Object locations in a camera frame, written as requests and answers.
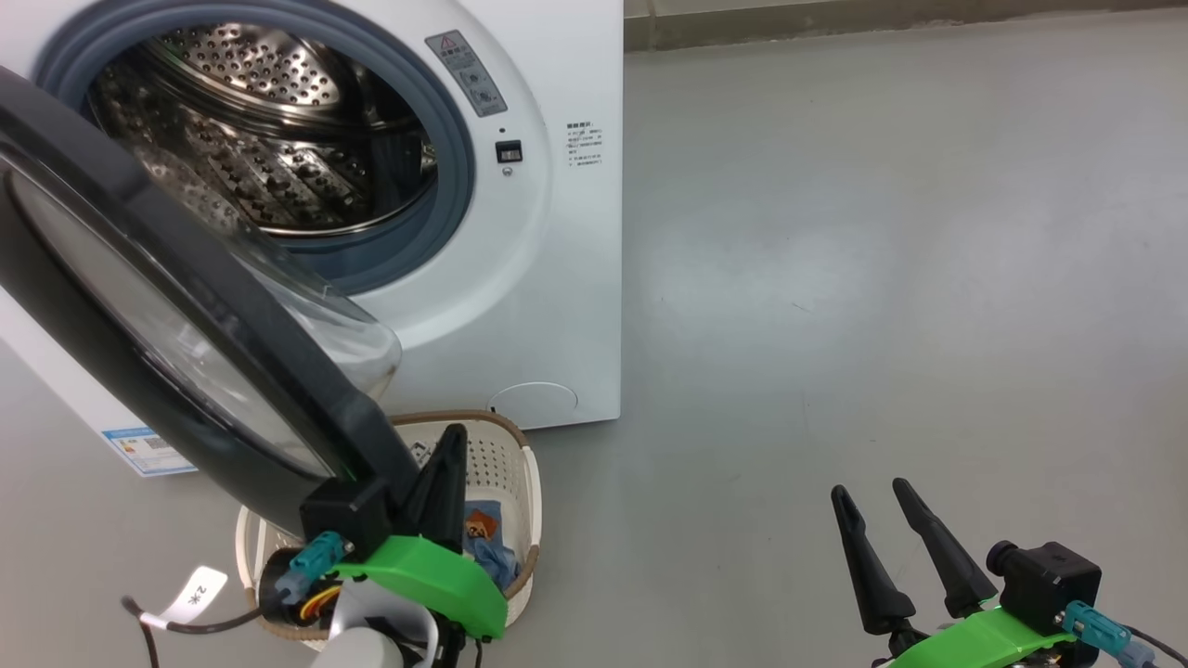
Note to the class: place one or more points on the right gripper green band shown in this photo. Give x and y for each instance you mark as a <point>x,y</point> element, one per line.
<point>984,640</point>

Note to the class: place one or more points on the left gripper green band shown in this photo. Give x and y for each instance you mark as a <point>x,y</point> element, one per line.
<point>436,580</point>

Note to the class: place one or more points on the blue bear print garment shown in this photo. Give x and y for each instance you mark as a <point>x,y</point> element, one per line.
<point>487,547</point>

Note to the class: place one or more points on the round dark glass washer door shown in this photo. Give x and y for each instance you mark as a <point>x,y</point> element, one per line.
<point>186,297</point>

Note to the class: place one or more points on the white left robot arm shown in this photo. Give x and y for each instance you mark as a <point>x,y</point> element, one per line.
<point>371,640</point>

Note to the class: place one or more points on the white front-load washing machine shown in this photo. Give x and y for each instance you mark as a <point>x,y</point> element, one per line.
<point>557,278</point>

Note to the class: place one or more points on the black door latch socket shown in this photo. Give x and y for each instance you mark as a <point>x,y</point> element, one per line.
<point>509,151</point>

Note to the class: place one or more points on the stainless steel washer drum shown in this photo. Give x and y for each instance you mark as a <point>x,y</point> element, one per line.
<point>260,121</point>

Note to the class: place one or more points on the cream perforated laundry basket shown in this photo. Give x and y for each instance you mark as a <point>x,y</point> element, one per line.
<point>510,464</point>

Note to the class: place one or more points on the round white filter cover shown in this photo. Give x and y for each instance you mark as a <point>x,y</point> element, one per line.
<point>534,405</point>

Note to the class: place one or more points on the blue white energy label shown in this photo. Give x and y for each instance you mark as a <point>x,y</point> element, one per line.
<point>148,452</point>

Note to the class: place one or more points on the small printed text label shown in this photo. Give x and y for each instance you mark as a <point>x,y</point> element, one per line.
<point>585,144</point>

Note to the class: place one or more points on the grey warning label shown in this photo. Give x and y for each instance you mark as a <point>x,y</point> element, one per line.
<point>467,72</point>

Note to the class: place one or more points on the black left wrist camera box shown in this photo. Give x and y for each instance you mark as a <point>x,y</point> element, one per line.
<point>348,510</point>

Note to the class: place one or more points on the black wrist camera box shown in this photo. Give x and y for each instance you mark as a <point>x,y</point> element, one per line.
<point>348,510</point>
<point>1049,580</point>

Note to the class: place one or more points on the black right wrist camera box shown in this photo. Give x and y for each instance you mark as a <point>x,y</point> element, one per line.
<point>1049,580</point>

